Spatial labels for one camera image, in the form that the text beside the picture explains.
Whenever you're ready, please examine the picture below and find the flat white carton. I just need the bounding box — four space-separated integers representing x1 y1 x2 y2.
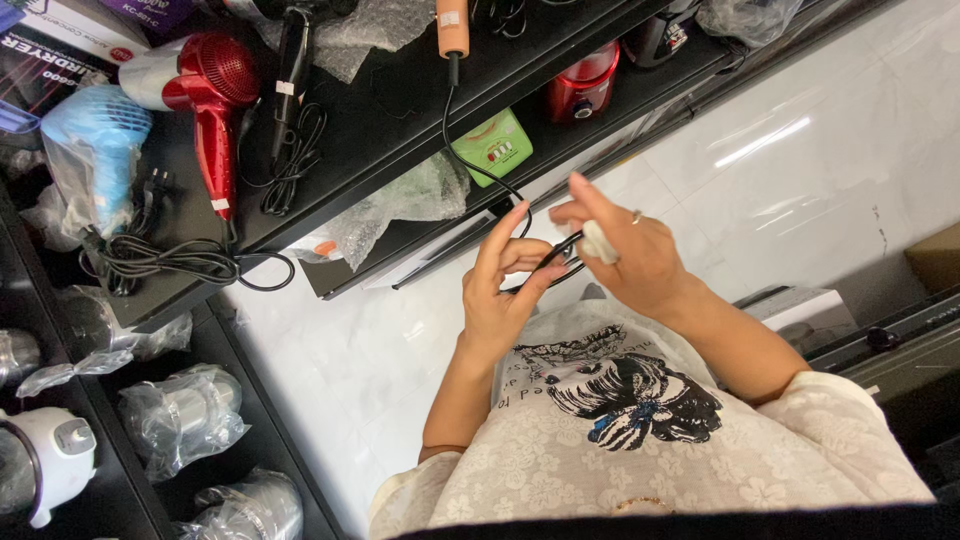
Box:
360 208 520 292

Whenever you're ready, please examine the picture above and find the red hair dryer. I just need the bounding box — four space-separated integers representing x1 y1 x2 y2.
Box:
118 31 261 224

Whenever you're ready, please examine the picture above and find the black hair straightener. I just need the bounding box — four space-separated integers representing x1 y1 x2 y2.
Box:
268 3 316 175

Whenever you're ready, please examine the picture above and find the blue hair dryer in bag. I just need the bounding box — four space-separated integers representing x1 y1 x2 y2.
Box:
20 84 155 253

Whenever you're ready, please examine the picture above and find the gold necklace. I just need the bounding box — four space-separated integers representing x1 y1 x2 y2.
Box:
613 495 678 516

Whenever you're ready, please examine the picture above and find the white printed lace shirt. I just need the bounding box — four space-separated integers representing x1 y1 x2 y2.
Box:
367 283 937 540

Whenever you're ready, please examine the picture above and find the black stove with knob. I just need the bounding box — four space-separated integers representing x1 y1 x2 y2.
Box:
806 288 960 406

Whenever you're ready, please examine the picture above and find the plastic-wrapped steel jar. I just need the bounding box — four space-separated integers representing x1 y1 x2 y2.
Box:
16 285 194 399
174 468 305 540
0 327 43 389
117 363 251 483

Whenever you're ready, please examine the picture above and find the green plastic device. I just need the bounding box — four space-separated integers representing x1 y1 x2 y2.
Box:
451 107 534 189

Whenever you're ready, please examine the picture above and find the clear plastic bag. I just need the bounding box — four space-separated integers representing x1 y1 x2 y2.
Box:
693 0 805 50

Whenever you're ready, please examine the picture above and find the person's left hand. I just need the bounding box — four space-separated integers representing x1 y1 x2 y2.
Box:
459 201 571 355

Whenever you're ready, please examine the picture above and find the thin black straightener cable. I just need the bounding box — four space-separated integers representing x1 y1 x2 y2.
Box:
238 101 329 219

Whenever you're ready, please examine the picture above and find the black hair dryer carton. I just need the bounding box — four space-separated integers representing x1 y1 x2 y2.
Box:
0 0 151 136

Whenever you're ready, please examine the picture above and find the black curling iron cable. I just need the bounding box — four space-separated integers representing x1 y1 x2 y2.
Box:
440 52 591 296

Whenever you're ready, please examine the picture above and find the white electric appliance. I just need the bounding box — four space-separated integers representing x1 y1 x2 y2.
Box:
0 406 99 530

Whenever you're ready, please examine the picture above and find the brown cardboard box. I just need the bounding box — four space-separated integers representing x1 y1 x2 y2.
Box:
903 221 960 297

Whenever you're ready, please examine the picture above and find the black cable bundle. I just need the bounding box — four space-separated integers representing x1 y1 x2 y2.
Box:
468 0 531 41

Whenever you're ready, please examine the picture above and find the black power plug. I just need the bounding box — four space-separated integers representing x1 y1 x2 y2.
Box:
137 166 175 228

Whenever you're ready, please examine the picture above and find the person's right hand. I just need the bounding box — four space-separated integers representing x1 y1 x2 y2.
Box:
549 171 696 321

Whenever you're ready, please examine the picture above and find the red blender base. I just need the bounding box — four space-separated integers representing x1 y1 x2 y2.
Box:
545 40 622 125

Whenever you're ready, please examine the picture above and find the purple carton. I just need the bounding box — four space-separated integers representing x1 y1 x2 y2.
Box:
99 0 198 31

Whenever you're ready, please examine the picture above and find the white appliance carton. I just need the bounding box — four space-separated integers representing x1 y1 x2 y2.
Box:
738 285 860 355

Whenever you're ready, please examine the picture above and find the black coiled power cable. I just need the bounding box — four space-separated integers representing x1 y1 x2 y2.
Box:
78 225 298 297

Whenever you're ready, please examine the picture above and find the black appliance with label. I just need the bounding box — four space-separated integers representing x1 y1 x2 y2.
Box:
622 0 702 70

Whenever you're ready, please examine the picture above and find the peach curling iron handle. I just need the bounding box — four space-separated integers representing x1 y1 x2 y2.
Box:
435 0 471 60

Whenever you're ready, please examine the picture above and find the black shelf unit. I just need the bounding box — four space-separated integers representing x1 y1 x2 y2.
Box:
0 0 912 540

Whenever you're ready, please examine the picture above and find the bubble-wrapped appliance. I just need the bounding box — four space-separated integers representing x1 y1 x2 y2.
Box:
288 150 472 273

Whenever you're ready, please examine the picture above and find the clear bubble wrap sheet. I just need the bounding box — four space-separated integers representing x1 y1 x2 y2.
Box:
251 0 438 85

